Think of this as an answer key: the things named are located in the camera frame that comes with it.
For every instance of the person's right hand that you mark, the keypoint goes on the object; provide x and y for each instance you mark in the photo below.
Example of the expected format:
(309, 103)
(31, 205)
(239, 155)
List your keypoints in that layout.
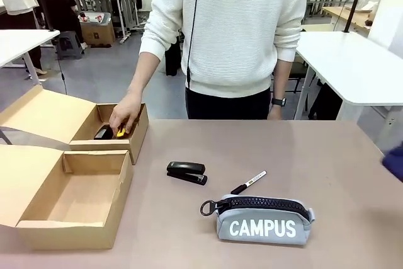
(126, 111)

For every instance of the person's left hand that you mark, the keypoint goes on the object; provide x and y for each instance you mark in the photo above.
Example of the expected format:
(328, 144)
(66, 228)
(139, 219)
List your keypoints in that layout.
(274, 114)

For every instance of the yellow utility knife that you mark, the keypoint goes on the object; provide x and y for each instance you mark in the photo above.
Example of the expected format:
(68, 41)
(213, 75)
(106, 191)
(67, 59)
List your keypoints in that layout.
(121, 133)

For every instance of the black and white marker pen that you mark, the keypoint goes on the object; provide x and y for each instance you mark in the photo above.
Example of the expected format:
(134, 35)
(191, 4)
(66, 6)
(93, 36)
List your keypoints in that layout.
(248, 182)

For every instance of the small cardboard box with lid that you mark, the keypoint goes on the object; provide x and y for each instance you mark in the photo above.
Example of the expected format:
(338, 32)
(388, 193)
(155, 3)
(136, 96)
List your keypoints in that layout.
(47, 117)

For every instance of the black stapler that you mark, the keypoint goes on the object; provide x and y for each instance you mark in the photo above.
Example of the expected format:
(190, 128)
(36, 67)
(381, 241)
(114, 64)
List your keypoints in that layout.
(185, 169)

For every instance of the grey CAMPUS pencil pouch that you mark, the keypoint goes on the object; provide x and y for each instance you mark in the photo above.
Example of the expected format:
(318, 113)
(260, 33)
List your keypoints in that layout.
(264, 225)

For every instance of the navy CAMPUS pencil pouch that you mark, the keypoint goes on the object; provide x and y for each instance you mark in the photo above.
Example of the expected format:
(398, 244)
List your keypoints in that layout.
(395, 165)

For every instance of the person's right forearm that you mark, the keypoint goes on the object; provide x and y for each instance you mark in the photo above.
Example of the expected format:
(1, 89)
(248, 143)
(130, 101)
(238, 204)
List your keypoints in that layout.
(143, 73)

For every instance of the person's left forearm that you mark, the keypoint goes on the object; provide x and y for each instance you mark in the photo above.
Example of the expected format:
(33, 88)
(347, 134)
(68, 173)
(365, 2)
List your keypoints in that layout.
(282, 77)

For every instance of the black item in box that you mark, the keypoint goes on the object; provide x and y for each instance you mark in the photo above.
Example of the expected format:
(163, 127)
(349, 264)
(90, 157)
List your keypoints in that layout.
(103, 133)

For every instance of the large cardboard box with lid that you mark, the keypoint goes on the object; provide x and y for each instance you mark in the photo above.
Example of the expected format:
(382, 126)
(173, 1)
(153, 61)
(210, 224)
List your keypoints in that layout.
(78, 193)

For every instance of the grey bin with red items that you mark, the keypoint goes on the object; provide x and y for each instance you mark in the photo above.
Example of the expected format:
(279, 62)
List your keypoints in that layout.
(96, 17)

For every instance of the black wristwatch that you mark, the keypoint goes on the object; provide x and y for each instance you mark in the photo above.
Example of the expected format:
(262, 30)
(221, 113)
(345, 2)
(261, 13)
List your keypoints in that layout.
(279, 101)

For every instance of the black chair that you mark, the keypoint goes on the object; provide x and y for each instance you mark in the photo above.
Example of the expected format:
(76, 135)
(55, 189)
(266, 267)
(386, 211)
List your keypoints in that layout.
(297, 73)

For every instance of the black trousers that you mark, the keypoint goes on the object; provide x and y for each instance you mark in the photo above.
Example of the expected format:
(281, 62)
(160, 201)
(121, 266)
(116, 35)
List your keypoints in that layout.
(226, 106)

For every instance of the background cardboard carton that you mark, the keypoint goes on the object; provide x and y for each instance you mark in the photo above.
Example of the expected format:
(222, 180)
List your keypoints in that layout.
(98, 33)

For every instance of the grey plastic stool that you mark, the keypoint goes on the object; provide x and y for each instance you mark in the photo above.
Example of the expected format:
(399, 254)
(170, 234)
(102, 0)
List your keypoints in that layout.
(67, 45)

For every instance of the white table with pole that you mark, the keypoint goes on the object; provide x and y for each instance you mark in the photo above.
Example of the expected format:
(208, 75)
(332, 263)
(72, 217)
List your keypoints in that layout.
(352, 67)

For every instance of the white knit sweater torso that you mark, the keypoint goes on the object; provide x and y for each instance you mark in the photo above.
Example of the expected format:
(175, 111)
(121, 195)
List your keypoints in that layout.
(236, 29)

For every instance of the wooden background table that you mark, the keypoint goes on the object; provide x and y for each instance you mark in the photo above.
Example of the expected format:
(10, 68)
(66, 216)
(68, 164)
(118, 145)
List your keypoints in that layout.
(346, 17)

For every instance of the seated person in black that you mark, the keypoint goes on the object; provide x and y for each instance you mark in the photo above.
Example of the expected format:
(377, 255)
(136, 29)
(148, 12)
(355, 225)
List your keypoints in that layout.
(58, 4)

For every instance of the black stand pole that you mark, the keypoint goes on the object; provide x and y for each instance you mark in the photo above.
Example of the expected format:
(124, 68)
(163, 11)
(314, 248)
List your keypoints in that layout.
(354, 1)

